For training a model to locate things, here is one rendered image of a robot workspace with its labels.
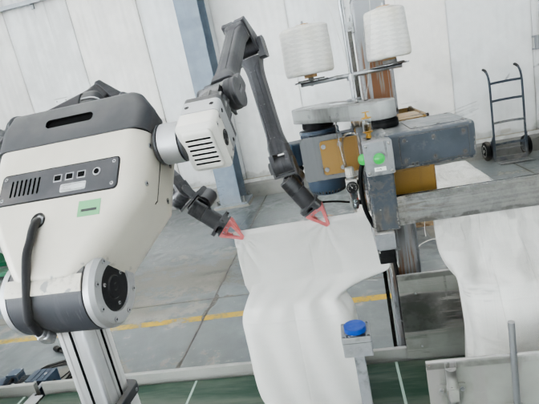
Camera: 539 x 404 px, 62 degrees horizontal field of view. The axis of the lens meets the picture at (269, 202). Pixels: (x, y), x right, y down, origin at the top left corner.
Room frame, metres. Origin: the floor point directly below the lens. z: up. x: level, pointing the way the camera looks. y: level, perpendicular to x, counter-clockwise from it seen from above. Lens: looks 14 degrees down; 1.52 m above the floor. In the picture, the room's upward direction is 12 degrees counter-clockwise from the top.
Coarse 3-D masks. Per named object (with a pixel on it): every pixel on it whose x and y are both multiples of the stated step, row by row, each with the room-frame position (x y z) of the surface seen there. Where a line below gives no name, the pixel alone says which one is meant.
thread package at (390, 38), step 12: (372, 12) 1.47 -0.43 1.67; (384, 12) 1.45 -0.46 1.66; (396, 12) 1.45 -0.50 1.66; (372, 24) 1.47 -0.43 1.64; (384, 24) 1.45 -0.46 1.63; (396, 24) 1.45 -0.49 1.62; (372, 36) 1.47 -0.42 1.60; (384, 36) 1.45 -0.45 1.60; (396, 36) 1.44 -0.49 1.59; (408, 36) 1.47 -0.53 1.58; (372, 48) 1.47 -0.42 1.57; (384, 48) 1.45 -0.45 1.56; (396, 48) 1.44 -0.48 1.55; (408, 48) 1.46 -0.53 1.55; (372, 60) 1.48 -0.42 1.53; (384, 60) 1.50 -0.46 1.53
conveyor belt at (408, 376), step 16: (368, 368) 1.55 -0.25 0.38; (384, 368) 1.53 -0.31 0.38; (400, 368) 1.51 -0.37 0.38; (416, 368) 1.49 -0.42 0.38; (160, 384) 1.73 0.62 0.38; (176, 384) 1.70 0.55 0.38; (192, 384) 1.68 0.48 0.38; (208, 384) 1.66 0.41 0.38; (224, 384) 1.64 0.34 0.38; (240, 384) 1.61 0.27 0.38; (256, 384) 1.59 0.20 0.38; (384, 384) 1.44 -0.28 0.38; (400, 384) 1.42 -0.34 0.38; (416, 384) 1.40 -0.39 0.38; (48, 400) 1.78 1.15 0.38; (64, 400) 1.76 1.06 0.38; (144, 400) 1.64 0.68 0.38; (160, 400) 1.62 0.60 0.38; (176, 400) 1.59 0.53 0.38; (192, 400) 1.57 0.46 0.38; (208, 400) 1.55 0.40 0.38; (224, 400) 1.53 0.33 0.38; (240, 400) 1.51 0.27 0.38; (256, 400) 1.50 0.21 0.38; (384, 400) 1.35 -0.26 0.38; (400, 400) 1.34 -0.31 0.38; (416, 400) 1.32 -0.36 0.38
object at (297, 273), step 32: (288, 224) 1.41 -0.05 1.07; (320, 224) 1.40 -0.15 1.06; (352, 224) 1.38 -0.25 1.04; (256, 256) 1.44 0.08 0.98; (288, 256) 1.41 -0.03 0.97; (320, 256) 1.40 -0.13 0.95; (352, 256) 1.38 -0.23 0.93; (256, 288) 1.43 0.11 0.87; (288, 288) 1.40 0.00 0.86; (320, 288) 1.37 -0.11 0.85; (256, 320) 1.38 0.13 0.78; (288, 320) 1.35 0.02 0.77; (320, 320) 1.33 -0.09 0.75; (256, 352) 1.37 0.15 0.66; (288, 352) 1.34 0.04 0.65; (320, 352) 1.32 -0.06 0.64; (288, 384) 1.35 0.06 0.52; (320, 384) 1.33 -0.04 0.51; (352, 384) 1.32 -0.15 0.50
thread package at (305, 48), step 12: (300, 24) 1.54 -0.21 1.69; (312, 24) 1.48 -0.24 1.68; (324, 24) 1.51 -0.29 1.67; (288, 36) 1.50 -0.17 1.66; (300, 36) 1.48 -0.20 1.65; (312, 36) 1.48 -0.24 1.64; (324, 36) 1.50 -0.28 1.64; (288, 48) 1.51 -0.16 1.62; (300, 48) 1.48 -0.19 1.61; (312, 48) 1.48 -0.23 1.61; (324, 48) 1.49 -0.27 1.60; (288, 60) 1.51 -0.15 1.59; (300, 60) 1.48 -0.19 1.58; (312, 60) 1.48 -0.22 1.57; (324, 60) 1.49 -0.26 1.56; (288, 72) 1.52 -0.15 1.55; (300, 72) 1.49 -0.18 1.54; (312, 72) 1.48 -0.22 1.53
